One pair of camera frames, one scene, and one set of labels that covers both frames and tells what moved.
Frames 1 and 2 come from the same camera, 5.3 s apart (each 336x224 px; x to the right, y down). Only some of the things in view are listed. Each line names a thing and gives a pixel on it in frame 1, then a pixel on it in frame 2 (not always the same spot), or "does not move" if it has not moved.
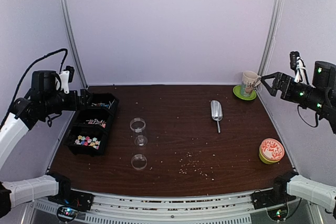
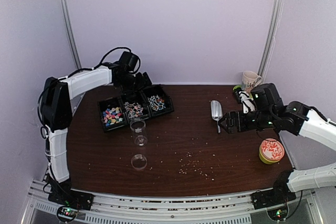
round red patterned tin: [271, 151] does not move
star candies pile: [86, 141] -> [112, 116]
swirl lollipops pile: [95, 121] -> [134, 110]
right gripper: [279, 77] -> [230, 116]
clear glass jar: [138, 125] does not move
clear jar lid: [138, 161] does not move
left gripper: [83, 104] -> [142, 83]
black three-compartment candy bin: [87, 134] -> [150, 102]
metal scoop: [217, 112] does not move
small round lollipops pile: [101, 105] -> [156, 103]
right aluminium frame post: [274, 23] does not move
